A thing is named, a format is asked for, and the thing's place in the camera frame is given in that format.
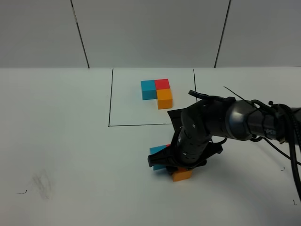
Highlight orange template cube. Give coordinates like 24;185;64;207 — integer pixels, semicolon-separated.
157;89;173;110

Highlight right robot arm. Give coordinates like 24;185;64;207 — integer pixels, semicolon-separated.
148;97;301;172

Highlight blue template cube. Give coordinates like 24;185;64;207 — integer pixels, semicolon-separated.
141;80;157;100

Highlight red template cube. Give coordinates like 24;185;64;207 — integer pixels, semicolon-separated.
155;79;170;90

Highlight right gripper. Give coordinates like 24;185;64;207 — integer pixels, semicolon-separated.
148;131;223;175

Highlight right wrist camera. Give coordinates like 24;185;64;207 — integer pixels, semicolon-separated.
167;109;183;135

